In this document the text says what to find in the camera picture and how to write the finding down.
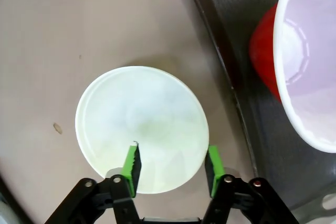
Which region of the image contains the white plastic bowl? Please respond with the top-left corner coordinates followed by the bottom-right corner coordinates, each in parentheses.
top-left (75, 66), bottom-right (210, 195)

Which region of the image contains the red plastic cup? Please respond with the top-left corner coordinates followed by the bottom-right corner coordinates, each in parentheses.
top-left (248, 0), bottom-right (336, 154)

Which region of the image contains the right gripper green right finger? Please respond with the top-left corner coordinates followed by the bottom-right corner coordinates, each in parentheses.
top-left (203, 145), bottom-right (300, 224)

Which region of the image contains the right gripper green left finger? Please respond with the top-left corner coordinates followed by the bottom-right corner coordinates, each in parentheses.
top-left (46, 143), bottom-right (144, 224)

